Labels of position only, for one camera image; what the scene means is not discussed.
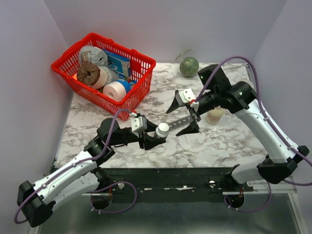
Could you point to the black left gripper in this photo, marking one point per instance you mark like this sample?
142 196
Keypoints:
148 142

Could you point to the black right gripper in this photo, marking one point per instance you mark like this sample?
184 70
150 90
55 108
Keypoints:
193 127

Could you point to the grey weekly pill organizer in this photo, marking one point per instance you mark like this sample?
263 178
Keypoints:
179 122

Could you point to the grey bottle white cap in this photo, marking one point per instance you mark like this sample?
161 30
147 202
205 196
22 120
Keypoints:
162 131

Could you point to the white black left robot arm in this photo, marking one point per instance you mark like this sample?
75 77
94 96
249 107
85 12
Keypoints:
82 174

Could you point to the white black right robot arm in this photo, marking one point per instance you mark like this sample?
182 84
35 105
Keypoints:
240 99

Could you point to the cream lotion pump bottle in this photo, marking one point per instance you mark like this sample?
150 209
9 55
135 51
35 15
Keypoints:
213 116

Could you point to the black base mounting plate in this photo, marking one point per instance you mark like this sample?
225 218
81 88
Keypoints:
164 185

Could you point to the green netted melon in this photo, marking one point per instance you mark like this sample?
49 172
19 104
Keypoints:
189 65

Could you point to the white toilet roll blue wrap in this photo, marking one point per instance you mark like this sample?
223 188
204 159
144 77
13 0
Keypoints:
117 90

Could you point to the blue white cardboard box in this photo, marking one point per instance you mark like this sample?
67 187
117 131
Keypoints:
118 63

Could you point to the brown wrapped toilet roll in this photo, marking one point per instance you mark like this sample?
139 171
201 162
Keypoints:
92 75

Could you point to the grey wrapped toilet roll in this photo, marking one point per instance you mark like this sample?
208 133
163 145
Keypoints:
94 55

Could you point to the red plastic shopping basket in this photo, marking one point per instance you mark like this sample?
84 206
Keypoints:
141 67

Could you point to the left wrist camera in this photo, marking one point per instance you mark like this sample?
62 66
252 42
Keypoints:
138 123

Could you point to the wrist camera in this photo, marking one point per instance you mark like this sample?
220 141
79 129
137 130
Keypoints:
138 123
187 96

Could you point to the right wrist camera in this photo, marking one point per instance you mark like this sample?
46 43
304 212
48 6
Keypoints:
187 96

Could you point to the aluminium rail frame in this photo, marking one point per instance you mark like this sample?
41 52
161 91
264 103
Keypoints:
269 209

